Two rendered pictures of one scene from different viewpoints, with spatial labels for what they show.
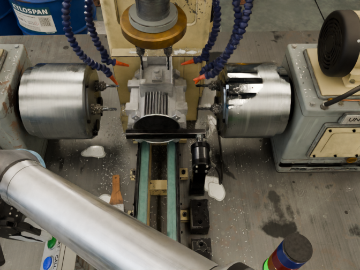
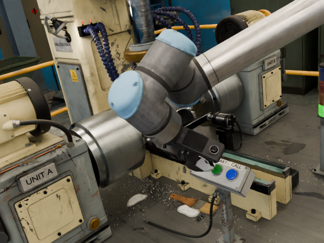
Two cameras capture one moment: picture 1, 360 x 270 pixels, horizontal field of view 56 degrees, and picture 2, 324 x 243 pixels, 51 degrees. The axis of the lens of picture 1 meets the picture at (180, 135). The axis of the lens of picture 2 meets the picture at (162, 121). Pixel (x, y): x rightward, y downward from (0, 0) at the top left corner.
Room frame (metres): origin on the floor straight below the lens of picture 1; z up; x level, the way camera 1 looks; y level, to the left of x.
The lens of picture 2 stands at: (-0.31, 0.90, 1.55)
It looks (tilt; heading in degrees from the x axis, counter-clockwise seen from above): 22 degrees down; 323
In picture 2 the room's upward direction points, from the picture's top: 10 degrees counter-clockwise
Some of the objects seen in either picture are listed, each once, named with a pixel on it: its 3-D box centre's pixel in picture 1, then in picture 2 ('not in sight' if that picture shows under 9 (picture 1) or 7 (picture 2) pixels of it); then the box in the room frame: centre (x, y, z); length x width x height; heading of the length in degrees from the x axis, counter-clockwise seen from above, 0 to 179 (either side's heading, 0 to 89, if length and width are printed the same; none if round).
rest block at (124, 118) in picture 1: (130, 118); (141, 162); (0.81, 0.19, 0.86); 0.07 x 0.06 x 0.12; 92
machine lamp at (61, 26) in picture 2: not in sight; (61, 29); (0.96, 0.32, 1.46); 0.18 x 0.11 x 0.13; 2
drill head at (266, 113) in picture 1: (256, 100); (214, 93); (0.75, -0.25, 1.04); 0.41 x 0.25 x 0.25; 92
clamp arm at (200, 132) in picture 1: (165, 134); (190, 126); (0.62, 0.05, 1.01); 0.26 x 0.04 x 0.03; 92
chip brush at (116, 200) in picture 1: (116, 201); (192, 202); (0.48, 0.21, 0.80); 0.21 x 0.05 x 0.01; 8
